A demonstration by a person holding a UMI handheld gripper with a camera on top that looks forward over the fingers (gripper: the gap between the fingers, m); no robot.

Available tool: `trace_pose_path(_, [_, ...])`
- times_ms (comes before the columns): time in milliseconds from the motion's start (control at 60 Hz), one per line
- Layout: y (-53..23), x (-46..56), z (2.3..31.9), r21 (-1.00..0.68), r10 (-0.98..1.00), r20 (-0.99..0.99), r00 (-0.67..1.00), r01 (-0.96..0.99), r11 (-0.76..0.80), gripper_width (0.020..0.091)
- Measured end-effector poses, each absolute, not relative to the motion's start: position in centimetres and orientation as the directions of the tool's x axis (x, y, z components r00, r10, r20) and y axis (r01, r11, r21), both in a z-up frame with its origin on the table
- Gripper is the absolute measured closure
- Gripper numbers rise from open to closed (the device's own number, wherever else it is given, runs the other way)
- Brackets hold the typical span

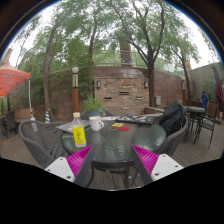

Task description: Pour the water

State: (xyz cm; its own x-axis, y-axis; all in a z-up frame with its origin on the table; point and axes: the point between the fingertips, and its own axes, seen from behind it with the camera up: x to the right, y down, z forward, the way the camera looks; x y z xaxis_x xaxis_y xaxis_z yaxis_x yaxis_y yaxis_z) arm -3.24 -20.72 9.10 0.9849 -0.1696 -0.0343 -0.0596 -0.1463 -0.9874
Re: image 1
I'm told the closed dark red umbrella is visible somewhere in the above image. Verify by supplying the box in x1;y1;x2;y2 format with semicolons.
212;64;224;108

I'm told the green plant in teal pot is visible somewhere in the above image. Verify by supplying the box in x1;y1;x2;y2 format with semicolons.
82;95;104;118

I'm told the blue and yellow striped cone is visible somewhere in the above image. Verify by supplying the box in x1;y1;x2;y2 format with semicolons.
44;107;51;124

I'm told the wooden lamp post with globe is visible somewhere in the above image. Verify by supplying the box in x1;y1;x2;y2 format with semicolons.
71;66;81;114

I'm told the black laptop with stickers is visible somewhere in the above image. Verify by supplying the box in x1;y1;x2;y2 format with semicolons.
114;114;156;126

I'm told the grey laptop with stickers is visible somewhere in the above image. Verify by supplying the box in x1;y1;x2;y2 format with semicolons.
55;119;92;134

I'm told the wooden crate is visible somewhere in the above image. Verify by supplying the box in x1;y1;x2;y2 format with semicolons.
13;108;34;124

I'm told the round dark patio table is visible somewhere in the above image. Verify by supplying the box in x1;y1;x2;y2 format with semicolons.
184;105;206;134

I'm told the clear bottle with yellow label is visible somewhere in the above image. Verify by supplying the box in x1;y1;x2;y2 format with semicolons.
71;111;88;148

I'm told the white card with stickers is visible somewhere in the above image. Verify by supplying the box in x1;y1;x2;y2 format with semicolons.
99;115;120;122

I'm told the black jacket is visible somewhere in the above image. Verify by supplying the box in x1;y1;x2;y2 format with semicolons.
158;101;188;138

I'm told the white ceramic mug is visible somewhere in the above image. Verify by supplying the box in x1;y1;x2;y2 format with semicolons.
88;115;106;132

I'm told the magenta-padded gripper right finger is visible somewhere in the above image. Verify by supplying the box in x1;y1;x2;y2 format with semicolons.
130;144;184;186

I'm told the orange patio umbrella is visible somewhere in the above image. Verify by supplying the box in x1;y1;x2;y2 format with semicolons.
0;61;32;98

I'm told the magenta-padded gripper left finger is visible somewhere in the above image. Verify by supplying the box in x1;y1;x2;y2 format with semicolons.
44;144;96;188

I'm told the black metal chair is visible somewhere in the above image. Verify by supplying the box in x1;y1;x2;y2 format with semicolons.
193;106;219;149

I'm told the person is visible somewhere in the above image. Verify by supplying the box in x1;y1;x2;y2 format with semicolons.
200;89;210;111

